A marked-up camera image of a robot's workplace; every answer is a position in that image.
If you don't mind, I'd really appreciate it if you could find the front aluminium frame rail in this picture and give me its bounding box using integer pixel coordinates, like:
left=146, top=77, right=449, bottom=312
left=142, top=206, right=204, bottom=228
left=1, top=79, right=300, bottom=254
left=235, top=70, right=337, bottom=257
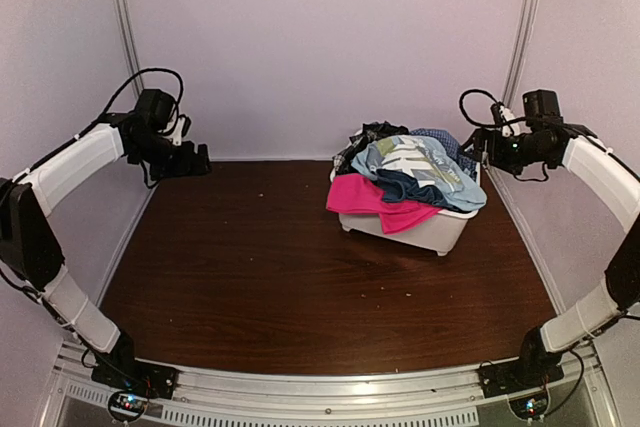
left=36, top=342, right=620, bottom=426

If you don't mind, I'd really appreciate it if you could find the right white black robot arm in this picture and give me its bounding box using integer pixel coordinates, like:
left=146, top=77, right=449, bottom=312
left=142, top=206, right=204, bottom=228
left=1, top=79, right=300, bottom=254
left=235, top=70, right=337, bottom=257
left=459, top=89, right=639, bottom=389

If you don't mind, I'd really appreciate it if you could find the right aluminium frame post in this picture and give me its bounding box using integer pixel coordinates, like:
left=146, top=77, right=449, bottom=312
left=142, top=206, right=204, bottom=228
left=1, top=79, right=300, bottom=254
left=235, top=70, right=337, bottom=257
left=502, top=0, right=539, bottom=107

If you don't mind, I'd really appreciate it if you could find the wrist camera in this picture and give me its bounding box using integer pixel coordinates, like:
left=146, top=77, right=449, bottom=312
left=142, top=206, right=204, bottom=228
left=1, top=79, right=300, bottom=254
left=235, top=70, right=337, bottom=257
left=490, top=102, right=517, bottom=137
left=166, top=114, right=192, bottom=147

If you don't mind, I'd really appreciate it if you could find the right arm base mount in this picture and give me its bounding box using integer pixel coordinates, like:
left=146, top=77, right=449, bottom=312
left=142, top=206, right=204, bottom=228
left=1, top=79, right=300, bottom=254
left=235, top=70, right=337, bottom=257
left=476, top=359, right=564, bottom=423

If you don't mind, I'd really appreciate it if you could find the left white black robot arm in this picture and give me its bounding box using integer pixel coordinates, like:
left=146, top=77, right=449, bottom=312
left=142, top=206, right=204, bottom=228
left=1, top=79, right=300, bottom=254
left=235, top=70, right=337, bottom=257
left=1, top=89, right=211, bottom=391

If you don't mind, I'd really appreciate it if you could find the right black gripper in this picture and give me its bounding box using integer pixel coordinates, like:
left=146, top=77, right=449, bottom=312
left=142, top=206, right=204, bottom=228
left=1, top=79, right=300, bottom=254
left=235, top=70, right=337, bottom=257
left=459, top=128, right=550, bottom=175

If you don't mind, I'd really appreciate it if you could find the left aluminium frame post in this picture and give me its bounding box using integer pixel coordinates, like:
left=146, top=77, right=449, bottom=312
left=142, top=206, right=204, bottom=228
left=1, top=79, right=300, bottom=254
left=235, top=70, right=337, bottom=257
left=113, top=0, right=140, bottom=76

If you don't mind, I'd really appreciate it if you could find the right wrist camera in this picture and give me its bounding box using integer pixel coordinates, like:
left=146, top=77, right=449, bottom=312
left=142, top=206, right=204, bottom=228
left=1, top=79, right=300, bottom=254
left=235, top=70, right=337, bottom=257
left=490, top=102, right=517, bottom=137

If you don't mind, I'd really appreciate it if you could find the white plastic laundry basket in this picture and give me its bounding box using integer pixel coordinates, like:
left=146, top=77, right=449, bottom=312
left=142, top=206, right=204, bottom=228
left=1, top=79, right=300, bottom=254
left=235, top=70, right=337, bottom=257
left=330, top=171, right=479, bottom=256

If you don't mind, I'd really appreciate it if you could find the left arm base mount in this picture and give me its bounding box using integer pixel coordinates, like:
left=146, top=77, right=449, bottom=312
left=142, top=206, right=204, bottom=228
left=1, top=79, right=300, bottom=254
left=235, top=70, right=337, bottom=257
left=91, top=361, right=178, bottom=424

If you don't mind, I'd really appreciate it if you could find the aluminium frame post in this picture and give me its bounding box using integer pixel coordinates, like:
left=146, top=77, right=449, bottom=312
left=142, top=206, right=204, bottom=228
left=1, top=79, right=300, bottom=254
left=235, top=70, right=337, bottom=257
left=502, top=0, right=539, bottom=107
left=113, top=0, right=140, bottom=76

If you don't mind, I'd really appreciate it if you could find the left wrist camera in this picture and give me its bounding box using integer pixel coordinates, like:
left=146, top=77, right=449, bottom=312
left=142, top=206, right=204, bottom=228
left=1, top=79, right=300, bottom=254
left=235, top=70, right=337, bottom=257
left=166, top=114, right=192, bottom=147

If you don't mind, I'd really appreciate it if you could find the light blue printed t-shirt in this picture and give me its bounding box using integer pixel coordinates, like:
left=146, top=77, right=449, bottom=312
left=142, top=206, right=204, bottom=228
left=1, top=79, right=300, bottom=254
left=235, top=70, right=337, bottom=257
left=351, top=135, right=487, bottom=213

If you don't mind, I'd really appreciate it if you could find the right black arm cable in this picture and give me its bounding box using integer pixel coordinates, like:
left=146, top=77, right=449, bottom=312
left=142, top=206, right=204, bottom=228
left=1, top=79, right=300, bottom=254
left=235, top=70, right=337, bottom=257
left=459, top=89, right=529, bottom=129

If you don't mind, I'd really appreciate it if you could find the dark plaid shirt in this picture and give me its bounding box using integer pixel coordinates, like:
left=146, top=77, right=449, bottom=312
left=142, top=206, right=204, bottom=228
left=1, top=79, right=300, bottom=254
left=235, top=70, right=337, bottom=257
left=333, top=121, right=409, bottom=175

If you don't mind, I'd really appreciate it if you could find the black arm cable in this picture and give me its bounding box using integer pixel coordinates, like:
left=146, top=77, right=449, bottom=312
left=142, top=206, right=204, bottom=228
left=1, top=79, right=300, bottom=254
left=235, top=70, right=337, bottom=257
left=459, top=89, right=529, bottom=129
left=97, top=68, right=184, bottom=123

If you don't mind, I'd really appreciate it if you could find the pink garment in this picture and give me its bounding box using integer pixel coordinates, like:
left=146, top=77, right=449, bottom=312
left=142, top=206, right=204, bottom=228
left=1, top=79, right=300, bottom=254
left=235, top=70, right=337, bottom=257
left=326, top=174, right=441, bottom=234

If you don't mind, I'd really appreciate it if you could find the navy blue garment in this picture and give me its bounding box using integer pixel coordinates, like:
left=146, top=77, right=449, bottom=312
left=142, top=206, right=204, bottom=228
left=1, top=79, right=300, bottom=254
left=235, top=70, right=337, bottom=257
left=375, top=169, right=451, bottom=208

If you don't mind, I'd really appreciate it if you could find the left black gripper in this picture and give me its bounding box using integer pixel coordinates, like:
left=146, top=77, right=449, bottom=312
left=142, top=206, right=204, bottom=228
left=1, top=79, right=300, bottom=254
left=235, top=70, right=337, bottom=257
left=131, top=133, right=212, bottom=181

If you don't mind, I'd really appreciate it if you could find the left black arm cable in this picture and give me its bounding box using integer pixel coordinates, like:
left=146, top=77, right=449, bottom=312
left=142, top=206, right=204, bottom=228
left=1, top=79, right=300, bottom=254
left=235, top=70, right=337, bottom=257
left=97, top=68, right=184, bottom=123

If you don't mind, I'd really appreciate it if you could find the blue dotted shirt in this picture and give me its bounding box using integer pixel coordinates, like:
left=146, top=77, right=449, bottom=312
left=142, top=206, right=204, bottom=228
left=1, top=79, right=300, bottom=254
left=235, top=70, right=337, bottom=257
left=409, top=128, right=478, bottom=180

